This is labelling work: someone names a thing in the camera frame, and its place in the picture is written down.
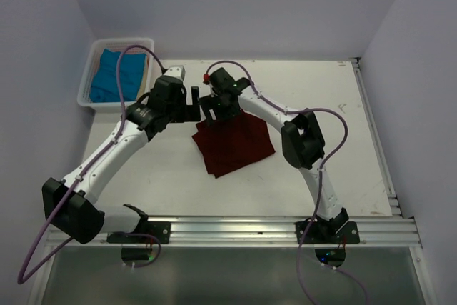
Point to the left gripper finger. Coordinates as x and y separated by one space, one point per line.
188 113
195 95

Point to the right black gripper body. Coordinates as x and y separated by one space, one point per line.
223 111

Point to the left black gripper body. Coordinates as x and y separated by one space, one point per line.
172 111

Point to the dark red t shirt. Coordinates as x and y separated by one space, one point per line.
227 146

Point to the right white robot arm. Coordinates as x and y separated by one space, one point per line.
302 141

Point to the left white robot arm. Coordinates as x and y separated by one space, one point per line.
70 204

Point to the blue t shirt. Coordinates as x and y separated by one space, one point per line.
104 85

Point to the white plastic basket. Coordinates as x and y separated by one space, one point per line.
131 45

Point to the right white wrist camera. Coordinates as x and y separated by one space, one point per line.
208 80

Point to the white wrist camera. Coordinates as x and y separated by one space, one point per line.
176 71
208 80

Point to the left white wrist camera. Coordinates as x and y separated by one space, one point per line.
176 71

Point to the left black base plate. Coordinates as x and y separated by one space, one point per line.
142 234

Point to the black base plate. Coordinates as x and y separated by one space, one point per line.
321 232
142 234

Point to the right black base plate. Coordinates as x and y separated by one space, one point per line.
321 232

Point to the aluminium mounting rail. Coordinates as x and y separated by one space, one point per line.
236 231

